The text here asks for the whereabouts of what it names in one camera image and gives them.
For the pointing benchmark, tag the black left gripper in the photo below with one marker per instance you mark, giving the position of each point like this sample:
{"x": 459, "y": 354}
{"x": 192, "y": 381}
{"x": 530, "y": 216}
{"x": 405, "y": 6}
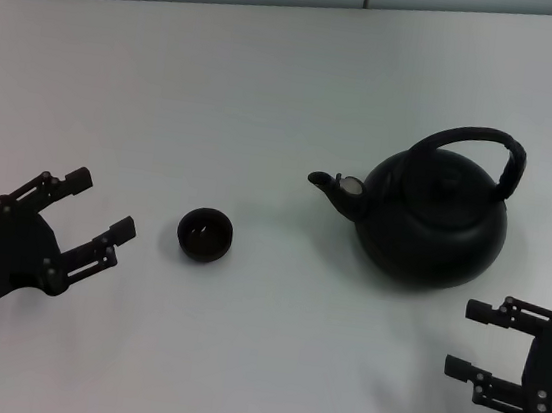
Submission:
{"x": 9, "y": 249}

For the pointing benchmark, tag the small dark teacup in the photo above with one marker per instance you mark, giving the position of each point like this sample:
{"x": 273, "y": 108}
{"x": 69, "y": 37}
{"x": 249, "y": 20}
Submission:
{"x": 204, "y": 238}

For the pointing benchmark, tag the black round teapot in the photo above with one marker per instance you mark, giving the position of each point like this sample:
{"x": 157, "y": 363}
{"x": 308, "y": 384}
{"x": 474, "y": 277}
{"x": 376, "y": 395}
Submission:
{"x": 430, "y": 225}

